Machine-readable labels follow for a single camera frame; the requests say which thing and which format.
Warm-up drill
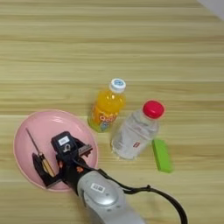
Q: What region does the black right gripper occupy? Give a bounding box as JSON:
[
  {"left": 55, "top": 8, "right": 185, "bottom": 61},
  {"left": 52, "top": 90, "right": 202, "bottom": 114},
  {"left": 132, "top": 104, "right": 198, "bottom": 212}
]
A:
[{"left": 31, "top": 143, "right": 94, "bottom": 194}]

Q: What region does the orange juice bottle white cap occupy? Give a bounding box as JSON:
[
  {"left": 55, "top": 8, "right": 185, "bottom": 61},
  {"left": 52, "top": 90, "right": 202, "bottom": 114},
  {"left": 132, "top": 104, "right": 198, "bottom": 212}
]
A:
[{"left": 87, "top": 77, "right": 128, "bottom": 134}]

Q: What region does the clear water bottle red cap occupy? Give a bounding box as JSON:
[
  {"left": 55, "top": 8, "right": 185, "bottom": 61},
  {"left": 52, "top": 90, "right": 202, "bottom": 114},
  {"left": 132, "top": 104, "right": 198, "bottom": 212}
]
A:
[{"left": 110, "top": 99, "right": 166, "bottom": 161}]

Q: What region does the pink round plate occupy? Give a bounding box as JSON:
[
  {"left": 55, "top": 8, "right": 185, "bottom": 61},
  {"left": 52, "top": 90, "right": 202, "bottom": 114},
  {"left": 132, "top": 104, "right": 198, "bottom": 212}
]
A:
[{"left": 12, "top": 108, "right": 100, "bottom": 193}]

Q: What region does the green rectangular block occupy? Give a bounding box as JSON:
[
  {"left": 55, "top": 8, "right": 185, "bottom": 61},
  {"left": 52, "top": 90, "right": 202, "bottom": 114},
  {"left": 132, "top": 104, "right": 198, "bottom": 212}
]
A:
[{"left": 150, "top": 138, "right": 174, "bottom": 174}]

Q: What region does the screwdriver with wooden handle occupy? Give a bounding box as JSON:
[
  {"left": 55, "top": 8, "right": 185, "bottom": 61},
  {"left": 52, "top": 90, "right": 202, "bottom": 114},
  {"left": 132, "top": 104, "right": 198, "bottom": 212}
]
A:
[{"left": 24, "top": 127, "right": 57, "bottom": 179}]

